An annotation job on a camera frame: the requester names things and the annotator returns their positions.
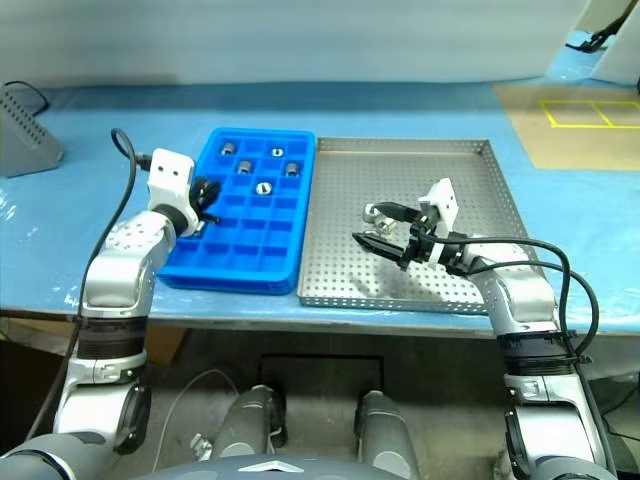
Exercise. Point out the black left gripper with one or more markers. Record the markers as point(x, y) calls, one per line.
point(205, 192)

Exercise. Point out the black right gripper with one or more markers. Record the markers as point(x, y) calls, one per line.
point(419, 242)

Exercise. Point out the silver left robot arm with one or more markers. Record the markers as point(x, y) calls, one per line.
point(115, 260)

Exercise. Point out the blue compartment plastic tray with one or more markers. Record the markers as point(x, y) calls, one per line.
point(250, 236)

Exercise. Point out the perforated steel tray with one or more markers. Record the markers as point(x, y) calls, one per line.
point(350, 175)

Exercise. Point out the brown cardboard box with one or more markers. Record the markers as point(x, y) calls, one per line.
point(162, 342)

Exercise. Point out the black floor plate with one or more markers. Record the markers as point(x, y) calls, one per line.
point(320, 370)

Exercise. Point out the grey perforated metal box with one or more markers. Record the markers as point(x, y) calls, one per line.
point(25, 140)

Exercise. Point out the grey right robot leg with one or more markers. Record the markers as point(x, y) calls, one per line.
point(385, 432)

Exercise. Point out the grey robot leg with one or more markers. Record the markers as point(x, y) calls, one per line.
point(385, 432)
point(250, 425)

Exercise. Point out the brown cardboard mat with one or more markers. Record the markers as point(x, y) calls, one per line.
point(575, 145)

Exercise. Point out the grey left robot leg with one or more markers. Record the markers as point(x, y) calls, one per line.
point(250, 425)

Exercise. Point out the small metal connector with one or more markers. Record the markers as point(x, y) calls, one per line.
point(201, 446)

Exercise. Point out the grey robot torso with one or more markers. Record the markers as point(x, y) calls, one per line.
point(250, 470)

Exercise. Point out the black clamp tool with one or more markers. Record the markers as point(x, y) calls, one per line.
point(592, 44)

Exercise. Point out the white panel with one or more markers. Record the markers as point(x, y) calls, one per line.
point(620, 60)

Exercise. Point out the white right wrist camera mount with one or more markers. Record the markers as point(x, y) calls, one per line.
point(442, 200)

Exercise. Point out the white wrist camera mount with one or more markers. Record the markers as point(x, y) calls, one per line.
point(170, 172)
point(442, 200)

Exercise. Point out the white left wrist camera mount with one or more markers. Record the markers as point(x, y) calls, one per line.
point(170, 172)

